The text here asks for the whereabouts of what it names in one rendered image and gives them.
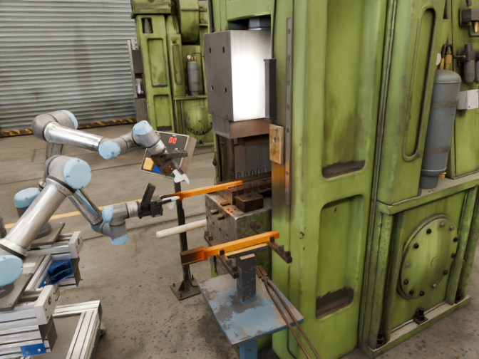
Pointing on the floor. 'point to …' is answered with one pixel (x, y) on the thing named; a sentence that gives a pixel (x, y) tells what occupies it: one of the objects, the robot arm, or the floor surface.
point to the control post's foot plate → (185, 289)
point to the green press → (172, 67)
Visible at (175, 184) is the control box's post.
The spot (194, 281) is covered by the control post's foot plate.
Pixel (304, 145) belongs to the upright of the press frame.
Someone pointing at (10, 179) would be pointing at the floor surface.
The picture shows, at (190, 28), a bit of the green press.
